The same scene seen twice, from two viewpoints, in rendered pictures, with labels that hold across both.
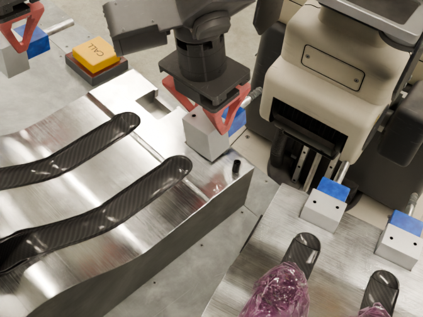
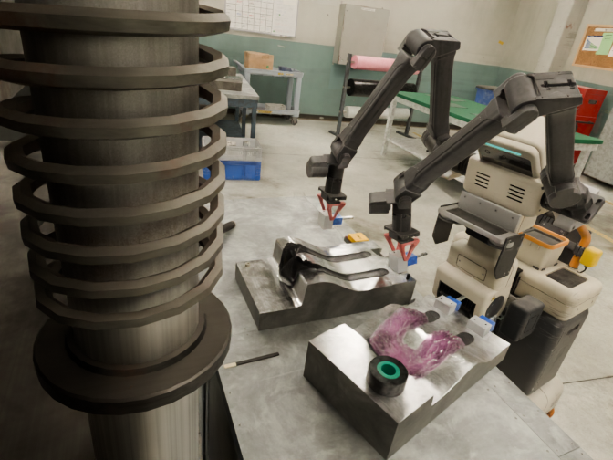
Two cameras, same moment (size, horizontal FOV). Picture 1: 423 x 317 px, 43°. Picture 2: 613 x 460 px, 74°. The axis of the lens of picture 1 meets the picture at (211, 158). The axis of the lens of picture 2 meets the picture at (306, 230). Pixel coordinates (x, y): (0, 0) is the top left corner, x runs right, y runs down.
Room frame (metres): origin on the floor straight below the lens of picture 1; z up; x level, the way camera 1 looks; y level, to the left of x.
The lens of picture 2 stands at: (-0.63, -0.22, 1.54)
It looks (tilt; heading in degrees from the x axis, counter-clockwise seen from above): 26 degrees down; 26
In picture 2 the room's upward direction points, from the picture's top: 8 degrees clockwise
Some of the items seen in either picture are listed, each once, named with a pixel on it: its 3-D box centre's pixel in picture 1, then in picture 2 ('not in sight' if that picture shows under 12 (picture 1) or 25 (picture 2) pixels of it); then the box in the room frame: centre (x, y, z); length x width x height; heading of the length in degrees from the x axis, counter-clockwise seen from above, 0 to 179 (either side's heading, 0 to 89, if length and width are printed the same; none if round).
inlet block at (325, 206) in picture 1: (332, 192); (452, 303); (0.49, -0.18, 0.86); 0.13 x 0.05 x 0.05; 160
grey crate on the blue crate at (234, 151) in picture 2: not in sight; (231, 149); (2.75, 2.48, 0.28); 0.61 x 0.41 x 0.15; 134
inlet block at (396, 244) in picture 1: (404, 226); (485, 323); (0.46, -0.28, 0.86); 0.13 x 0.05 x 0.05; 160
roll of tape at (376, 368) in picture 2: not in sight; (387, 375); (0.02, -0.12, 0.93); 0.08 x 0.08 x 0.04
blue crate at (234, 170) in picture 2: not in sight; (231, 164); (2.75, 2.48, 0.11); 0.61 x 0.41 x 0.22; 134
